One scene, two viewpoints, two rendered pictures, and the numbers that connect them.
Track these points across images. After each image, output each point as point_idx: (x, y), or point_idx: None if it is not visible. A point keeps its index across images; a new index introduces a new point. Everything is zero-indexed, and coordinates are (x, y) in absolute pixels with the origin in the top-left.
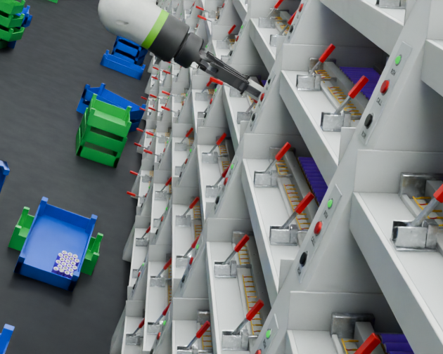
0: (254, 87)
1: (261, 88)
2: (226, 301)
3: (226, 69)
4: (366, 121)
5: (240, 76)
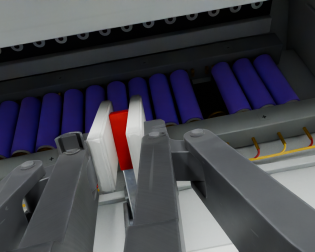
0: (143, 130)
1: (141, 111)
2: None
3: (178, 214)
4: None
5: (150, 154)
